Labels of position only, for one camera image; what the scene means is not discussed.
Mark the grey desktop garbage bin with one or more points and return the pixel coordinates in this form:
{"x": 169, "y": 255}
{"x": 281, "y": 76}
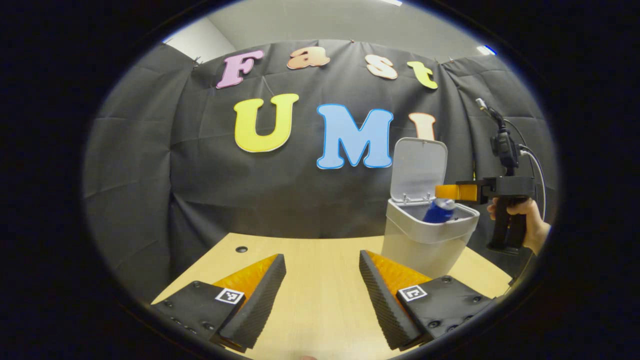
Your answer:
{"x": 420, "y": 250}

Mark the blue pop can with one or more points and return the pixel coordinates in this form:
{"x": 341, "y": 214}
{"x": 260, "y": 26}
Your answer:
{"x": 439, "y": 212}

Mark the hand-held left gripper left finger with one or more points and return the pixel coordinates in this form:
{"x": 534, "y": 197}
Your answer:
{"x": 260, "y": 305}

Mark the wooden desktop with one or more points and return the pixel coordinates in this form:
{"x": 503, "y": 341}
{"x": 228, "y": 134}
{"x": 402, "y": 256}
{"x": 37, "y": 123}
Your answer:
{"x": 320, "y": 300}

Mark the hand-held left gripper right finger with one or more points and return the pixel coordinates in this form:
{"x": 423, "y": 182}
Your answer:
{"x": 382, "y": 300}

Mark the long ceiling light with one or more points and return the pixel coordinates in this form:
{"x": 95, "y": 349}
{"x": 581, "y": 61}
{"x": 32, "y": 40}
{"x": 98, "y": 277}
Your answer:
{"x": 392, "y": 2}

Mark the small ceiling light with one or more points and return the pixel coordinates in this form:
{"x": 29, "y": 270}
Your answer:
{"x": 486, "y": 50}

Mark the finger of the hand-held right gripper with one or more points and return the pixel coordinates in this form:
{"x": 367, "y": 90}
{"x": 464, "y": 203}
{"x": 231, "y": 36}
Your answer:
{"x": 457, "y": 193}

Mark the black backdrop cloth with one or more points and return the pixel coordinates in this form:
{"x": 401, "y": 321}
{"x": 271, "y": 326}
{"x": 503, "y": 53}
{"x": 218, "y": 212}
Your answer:
{"x": 150, "y": 165}

